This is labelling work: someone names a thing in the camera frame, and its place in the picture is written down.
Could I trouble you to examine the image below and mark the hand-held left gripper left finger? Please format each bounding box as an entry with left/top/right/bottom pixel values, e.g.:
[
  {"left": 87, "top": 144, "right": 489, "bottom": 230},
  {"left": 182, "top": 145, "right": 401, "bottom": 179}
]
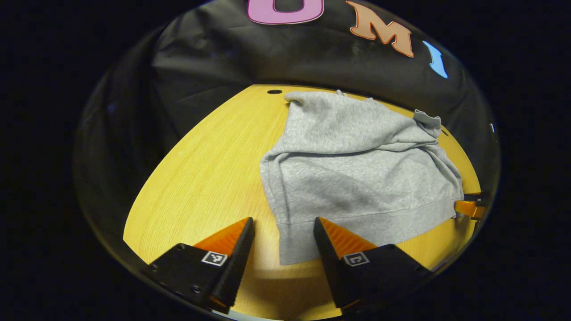
[{"left": 145, "top": 217, "right": 256, "bottom": 314}]

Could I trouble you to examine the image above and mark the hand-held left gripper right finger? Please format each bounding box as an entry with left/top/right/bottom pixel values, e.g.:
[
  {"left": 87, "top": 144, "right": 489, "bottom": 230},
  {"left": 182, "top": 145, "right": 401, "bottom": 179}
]
[{"left": 314, "top": 217, "right": 433, "bottom": 309}]

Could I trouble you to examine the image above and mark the black backdrop cloth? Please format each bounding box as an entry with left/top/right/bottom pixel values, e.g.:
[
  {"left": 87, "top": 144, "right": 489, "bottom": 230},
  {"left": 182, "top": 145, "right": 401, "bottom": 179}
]
[{"left": 75, "top": 0, "right": 501, "bottom": 250}]

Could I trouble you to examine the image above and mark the grey zip-neck sweatshirt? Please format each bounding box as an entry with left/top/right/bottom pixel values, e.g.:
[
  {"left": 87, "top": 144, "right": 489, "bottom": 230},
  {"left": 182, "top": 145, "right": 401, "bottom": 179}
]
[{"left": 260, "top": 91, "right": 465, "bottom": 266}]

